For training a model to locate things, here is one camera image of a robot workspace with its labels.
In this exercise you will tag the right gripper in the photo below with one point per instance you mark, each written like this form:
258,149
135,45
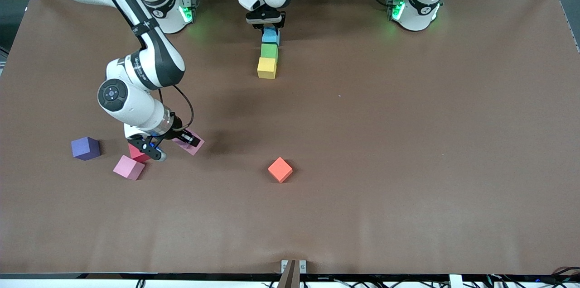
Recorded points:
178,130

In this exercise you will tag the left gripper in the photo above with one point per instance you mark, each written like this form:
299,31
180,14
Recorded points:
266,20

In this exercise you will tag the light blue foam cube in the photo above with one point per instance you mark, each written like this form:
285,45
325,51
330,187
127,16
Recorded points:
271,36

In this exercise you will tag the pink foam cube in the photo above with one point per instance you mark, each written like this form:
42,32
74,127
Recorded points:
192,150
128,166

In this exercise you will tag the green foam cube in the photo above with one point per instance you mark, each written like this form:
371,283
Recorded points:
269,51

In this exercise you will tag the yellow foam cube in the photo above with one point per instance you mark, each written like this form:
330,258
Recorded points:
267,68

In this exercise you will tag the red foam cube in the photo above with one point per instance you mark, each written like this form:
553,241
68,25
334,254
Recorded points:
136,154

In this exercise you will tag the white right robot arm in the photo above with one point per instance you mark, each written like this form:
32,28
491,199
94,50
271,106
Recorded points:
136,111

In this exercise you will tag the orange foam cube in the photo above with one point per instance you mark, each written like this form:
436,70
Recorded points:
280,169

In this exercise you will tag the purple foam cube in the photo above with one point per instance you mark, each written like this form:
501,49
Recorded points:
84,147

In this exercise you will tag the small white plastic box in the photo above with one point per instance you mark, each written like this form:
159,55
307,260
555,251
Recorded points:
455,281

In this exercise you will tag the aluminium frame bracket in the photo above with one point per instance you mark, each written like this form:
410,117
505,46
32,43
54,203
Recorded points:
292,266

